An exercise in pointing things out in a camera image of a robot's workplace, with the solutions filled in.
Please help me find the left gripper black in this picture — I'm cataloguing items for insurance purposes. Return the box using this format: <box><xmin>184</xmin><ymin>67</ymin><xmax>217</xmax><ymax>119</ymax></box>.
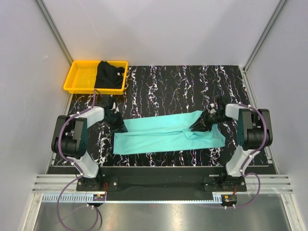
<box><xmin>103</xmin><ymin>111</ymin><xmax>128</xmax><ymax>134</ymax></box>

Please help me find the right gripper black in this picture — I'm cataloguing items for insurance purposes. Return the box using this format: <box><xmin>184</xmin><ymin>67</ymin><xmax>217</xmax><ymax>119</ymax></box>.
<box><xmin>189</xmin><ymin>109</ymin><xmax>231</xmax><ymax>132</ymax></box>

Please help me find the teal t shirt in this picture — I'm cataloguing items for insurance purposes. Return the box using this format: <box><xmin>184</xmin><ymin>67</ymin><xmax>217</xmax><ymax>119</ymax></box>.
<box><xmin>113</xmin><ymin>111</ymin><xmax>226</xmax><ymax>155</ymax></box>

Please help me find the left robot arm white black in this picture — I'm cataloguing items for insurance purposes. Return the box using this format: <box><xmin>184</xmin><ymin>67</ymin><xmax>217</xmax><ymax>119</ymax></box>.
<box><xmin>51</xmin><ymin>95</ymin><xmax>128</xmax><ymax>191</ymax></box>

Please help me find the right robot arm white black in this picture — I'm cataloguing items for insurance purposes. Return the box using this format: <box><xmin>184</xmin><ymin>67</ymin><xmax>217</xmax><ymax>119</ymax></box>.
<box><xmin>190</xmin><ymin>96</ymin><xmax>273</xmax><ymax>193</ymax></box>

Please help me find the black marble pattern mat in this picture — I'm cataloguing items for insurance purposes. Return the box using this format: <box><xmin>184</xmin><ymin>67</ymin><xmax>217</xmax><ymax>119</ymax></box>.
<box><xmin>51</xmin><ymin>64</ymin><xmax>269</xmax><ymax>167</ymax></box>

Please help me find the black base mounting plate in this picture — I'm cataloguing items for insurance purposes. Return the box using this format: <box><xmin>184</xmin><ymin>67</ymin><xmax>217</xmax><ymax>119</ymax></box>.
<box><xmin>77</xmin><ymin>167</ymin><xmax>247</xmax><ymax>202</ymax></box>

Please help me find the black t shirt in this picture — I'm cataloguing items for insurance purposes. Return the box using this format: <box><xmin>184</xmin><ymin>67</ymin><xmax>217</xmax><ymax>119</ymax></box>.
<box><xmin>94</xmin><ymin>61</ymin><xmax>125</xmax><ymax>89</ymax></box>

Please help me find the yellow plastic bin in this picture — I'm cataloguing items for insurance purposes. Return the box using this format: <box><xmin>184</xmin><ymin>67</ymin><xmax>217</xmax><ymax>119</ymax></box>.
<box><xmin>63</xmin><ymin>60</ymin><xmax>128</xmax><ymax>95</ymax></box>

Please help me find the left small circuit board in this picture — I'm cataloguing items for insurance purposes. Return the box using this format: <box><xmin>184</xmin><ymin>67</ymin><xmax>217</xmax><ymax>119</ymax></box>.
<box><xmin>93</xmin><ymin>194</ymin><xmax>106</xmax><ymax>202</ymax></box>

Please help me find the small circuit board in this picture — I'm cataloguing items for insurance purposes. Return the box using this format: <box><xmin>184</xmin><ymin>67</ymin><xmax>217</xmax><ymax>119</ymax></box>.
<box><xmin>93</xmin><ymin>194</ymin><xmax>106</xmax><ymax>202</ymax></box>
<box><xmin>222</xmin><ymin>194</ymin><xmax>237</xmax><ymax>206</ymax></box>

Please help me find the right small circuit board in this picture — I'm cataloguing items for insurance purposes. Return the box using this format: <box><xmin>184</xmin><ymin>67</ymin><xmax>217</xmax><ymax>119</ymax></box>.
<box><xmin>222</xmin><ymin>194</ymin><xmax>237</xmax><ymax>206</ymax></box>

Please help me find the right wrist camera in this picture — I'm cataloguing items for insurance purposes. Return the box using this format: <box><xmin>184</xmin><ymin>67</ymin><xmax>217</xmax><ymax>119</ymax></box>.
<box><xmin>209</xmin><ymin>103</ymin><xmax>217</xmax><ymax>114</ymax></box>

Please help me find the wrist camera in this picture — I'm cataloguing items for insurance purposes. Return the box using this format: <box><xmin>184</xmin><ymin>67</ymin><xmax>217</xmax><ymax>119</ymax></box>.
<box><xmin>109</xmin><ymin>102</ymin><xmax>119</xmax><ymax>114</ymax></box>
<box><xmin>209</xmin><ymin>103</ymin><xmax>217</xmax><ymax>114</ymax></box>

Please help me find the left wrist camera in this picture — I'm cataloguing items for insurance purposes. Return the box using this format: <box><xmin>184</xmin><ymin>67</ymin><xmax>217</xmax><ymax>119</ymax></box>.
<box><xmin>109</xmin><ymin>102</ymin><xmax>119</xmax><ymax>114</ymax></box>

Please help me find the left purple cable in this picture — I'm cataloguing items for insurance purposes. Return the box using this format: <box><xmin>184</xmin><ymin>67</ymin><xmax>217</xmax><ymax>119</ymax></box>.
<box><xmin>56</xmin><ymin>89</ymin><xmax>103</xmax><ymax>231</ymax></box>

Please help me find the aluminium frame rail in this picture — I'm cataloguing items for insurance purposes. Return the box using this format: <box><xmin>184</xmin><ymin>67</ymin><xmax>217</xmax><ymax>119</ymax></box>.
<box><xmin>33</xmin><ymin>174</ymin><xmax>293</xmax><ymax>194</ymax></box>

